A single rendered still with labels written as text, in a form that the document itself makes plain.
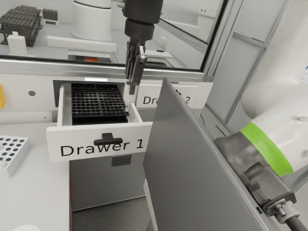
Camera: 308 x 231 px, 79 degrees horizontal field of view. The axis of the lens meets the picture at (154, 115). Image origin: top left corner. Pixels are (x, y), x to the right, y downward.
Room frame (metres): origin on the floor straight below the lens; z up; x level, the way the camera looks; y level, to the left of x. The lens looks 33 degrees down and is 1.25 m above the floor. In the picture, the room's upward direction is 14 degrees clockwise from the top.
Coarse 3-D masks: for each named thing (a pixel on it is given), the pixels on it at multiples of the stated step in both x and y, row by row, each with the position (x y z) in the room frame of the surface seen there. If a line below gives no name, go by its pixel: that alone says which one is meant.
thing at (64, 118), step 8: (64, 88) 0.64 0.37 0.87; (120, 88) 0.76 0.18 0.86; (64, 96) 0.61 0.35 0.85; (64, 104) 0.57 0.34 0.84; (64, 112) 0.53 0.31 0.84; (128, 112) 0.61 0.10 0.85; (136, 112) 0.55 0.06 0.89; (64, 120) 0.49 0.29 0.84; (128, 120) 0.57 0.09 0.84; (136, 120) 0.53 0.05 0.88
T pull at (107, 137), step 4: (104, 136) 0.38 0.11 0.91; (108, 136) 0.38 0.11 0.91; (112, 136) 0.38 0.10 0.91; (96, 140) 0.35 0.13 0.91; (100, 140) 0.36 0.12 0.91; (104, 140) 0.36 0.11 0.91; (108, 140) 0.36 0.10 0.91; (112, 140) 0.37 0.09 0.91; (116, 140) 0.37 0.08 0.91; (120, 140) 0.37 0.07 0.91; (96, 144) 0.35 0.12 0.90; (100, 144) 0.35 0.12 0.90; (104, 144) 0.36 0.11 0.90; (108, 144) 0.36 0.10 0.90
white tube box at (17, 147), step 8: (0, 136) 0.39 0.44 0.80; (8, 136) 0.40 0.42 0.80; (8, 144) 0.37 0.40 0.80; (16, 144) 0.38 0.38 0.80; (24, 144) 0.38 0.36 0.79; (0, 152) 0.34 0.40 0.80; (8, 152) 0.34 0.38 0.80; (16, 152) 0.35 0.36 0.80; (24, 152) 0.38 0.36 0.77; (0, 160) 0.32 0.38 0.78; (8, 160) 0.33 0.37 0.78; (16, 160) 0.33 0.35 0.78; (0, 168) 0.29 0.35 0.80; (8, 168) 0.30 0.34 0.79; (0, 176) 0.29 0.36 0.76; (8, 176) 0.29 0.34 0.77
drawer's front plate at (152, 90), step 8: (144, 88) 0.71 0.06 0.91; (152, 88) 0.73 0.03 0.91; (160, 88) 0.75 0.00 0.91; (176, 88) 0.78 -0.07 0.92; (184, 88) 0.80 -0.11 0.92; (192, 88) 0.82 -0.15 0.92; (144, 96) 0.72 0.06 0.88; (152, 96) 0.73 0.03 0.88; (184, 96) 0.81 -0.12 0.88; (192, 96) 0.83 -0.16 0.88; (136, 104) 0.71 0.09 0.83; (144, 104) 0.72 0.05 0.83; (152, 104) 0.74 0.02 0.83
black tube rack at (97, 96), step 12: (72, 84) 0.63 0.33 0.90; (84, 84) 0.65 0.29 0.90; (96, 84) 0.67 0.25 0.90; (72, 96) 0.55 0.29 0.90; (84, 96) 0.56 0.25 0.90; (96, 96) 0.59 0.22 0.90; (108, 96) 0.61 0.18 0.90; (120, 96) 0.63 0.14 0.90; (72, 108) 0.48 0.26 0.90; (84, 108) 0.50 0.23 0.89; (96, 108) 0.55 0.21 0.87; (108, 108) 0.57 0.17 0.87; (120, 108) 0.54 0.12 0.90; (72, 120) 0.46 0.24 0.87; (84, 120) 0.47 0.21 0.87; (96, 120) 0.48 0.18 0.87; (108, 120) 0.50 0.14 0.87; (120, 120) 0.52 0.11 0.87
